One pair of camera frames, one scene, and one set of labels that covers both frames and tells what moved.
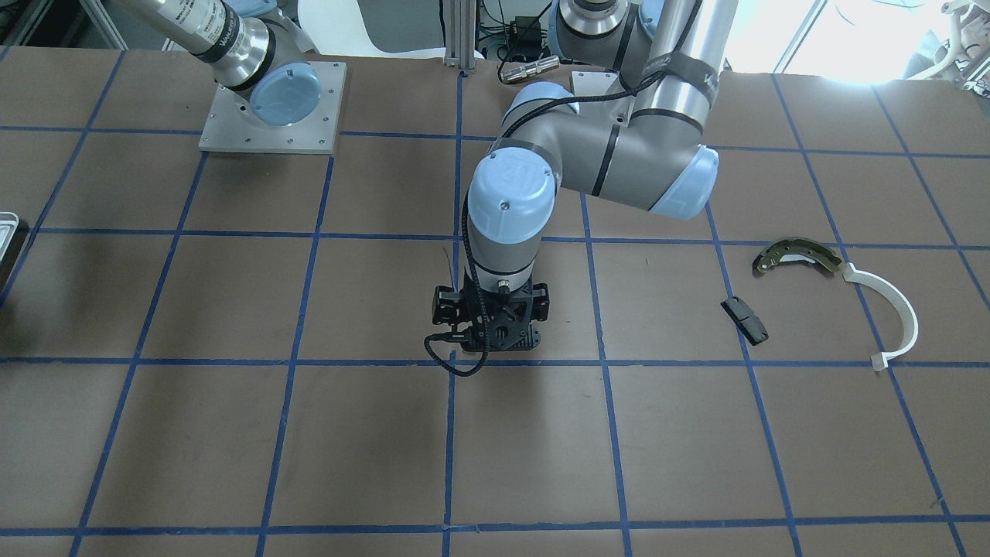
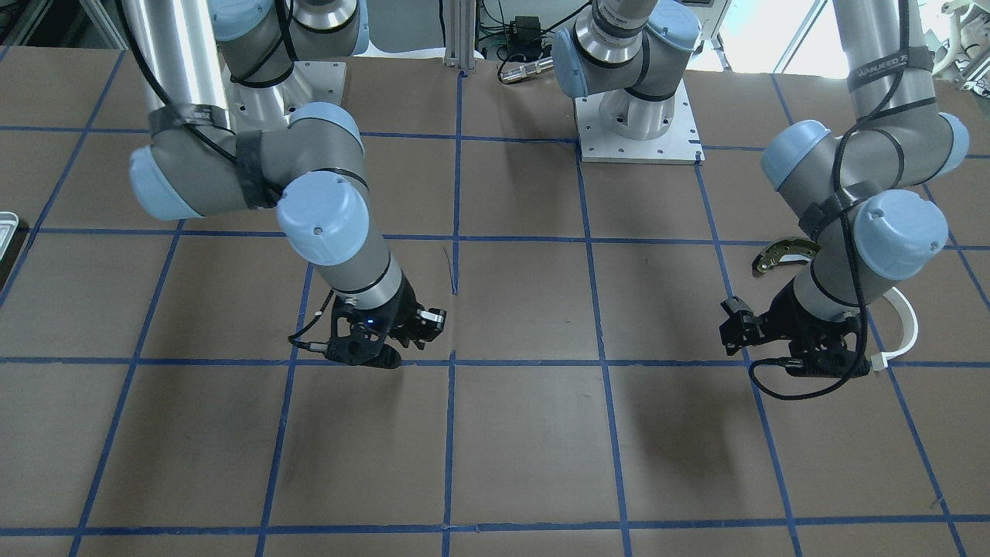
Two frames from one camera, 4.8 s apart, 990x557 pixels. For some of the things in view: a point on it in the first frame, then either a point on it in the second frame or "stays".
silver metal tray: [8, 222] stays
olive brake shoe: [795, 249] stays
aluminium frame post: [460, 34] stays
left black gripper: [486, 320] → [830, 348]
